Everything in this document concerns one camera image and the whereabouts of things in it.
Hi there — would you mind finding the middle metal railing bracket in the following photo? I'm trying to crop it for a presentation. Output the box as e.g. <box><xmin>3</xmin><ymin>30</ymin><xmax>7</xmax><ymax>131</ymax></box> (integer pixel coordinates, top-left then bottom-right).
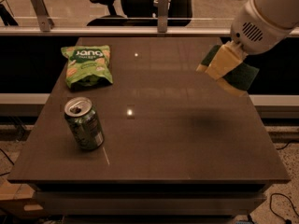
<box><xmin>157</xmin><ymin>0</ymin><xmax>168</xmax><ymax>33</ymax></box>

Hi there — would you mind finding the left metal railing bracket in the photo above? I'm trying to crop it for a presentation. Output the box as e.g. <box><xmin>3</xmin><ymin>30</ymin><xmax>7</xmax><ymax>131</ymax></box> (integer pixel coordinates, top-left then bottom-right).
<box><xmin>30</xmin><ymin>0</ymin><xmax>54</xmax><ymax>32</ymax></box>

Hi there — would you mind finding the cardboard box under table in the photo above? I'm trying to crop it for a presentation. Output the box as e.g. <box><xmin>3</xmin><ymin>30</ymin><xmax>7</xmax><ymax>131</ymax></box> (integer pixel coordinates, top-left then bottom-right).
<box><xmin>0</xmin><ymin>181</ymin><xmax>48</xmax><ymax>219</ymax></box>

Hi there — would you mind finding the black cable on floor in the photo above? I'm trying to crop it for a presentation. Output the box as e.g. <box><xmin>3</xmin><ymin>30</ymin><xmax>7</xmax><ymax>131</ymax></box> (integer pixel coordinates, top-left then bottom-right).
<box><xmin>268</xmin><ymin>192</ymin><xmax>299</xmax><ymax>224</ymax></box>

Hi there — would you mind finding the green snack bag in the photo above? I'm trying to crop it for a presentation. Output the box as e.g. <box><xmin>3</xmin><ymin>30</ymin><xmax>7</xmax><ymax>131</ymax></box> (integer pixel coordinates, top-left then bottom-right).
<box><xmin>61</xmin><ymin>45</ymin><xmax>113</xmax><ymax>89</ymax></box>

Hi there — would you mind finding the black office chair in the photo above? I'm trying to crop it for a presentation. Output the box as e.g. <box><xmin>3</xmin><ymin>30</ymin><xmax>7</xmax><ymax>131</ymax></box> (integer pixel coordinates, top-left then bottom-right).
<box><xmin>87</xmin><ymin>0</ymin><xmax>192</xmax><ymax>26</ymax></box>

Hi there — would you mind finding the green and yellow sponge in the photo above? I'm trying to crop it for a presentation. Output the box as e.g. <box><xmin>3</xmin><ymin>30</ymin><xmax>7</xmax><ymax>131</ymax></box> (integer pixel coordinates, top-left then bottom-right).
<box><xmin>196</xmin><ymin>45</ymin><xmax>259</xmax><ymax>96</ymax></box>

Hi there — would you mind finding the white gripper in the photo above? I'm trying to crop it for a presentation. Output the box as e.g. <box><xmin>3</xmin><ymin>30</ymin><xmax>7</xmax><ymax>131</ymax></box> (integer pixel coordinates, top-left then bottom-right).
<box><xmin>206</xmin><ymin>0</ymin><xmax>293</xmax><ymax>80</ymax></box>

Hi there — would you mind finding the green soda can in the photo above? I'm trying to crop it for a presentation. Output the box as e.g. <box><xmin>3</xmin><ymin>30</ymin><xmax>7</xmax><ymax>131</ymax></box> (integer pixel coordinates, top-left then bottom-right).
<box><xmin>64</xmin><ymin>97</ymin><xmax>105</xmax><ymax>150</ymax></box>

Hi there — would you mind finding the metal railing bracket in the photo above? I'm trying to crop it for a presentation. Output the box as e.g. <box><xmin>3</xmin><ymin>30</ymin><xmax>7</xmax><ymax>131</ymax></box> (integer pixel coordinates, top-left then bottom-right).
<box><xmin>157</xmin><ymin>0</ymin><xmax>168</xmax><ymax>33</ymax></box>
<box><xmin>30</xmin><ymin>0</ymin><xmax>54</xmax><ymax>32</ymax></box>

